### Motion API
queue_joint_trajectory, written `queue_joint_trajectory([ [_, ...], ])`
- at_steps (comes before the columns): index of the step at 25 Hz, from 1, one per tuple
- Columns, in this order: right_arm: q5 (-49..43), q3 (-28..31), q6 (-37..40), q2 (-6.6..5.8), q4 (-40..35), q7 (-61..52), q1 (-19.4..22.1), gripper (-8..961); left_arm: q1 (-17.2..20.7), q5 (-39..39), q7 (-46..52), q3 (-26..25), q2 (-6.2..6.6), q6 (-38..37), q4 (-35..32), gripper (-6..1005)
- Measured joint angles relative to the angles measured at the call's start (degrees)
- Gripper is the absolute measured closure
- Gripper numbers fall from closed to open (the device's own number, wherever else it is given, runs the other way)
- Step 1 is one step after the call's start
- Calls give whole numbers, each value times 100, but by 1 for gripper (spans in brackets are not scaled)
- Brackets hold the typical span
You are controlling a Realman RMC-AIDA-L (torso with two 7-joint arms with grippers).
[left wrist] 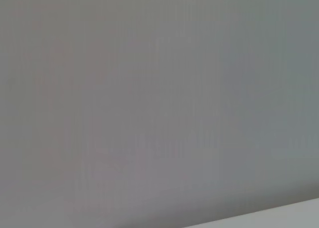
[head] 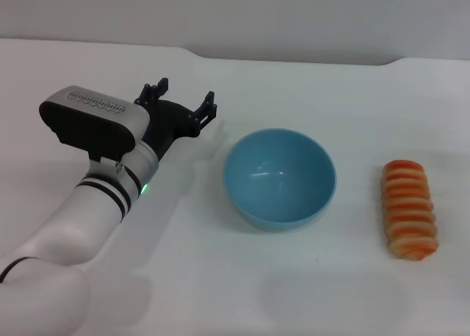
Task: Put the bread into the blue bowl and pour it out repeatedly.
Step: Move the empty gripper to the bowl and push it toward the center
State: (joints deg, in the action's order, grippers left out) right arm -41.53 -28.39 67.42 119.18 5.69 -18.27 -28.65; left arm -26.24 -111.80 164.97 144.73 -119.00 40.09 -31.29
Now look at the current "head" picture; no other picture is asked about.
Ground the blue bowl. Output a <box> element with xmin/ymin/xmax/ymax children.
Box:
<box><xmin>223</xmin><ymin>128</ymin><xmax>338</xmax><ymax>233</ymax></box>

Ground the orange striped bread loaf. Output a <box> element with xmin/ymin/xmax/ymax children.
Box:
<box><xmin>380</xmin><ymin>159</ymin><xmax>440</xmax><ymax>262</ymax></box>

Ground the left camera mount bracket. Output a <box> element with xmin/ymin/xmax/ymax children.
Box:
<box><xmin>87</xmin><ymin>155</ymin><xmax>125</xmax><ymax>176</ymax></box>

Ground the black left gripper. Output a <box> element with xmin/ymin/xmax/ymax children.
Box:
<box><xmin>133</xmin><ymin>78</ymin><xmax>218</xmax><ymax>161</ymax></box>

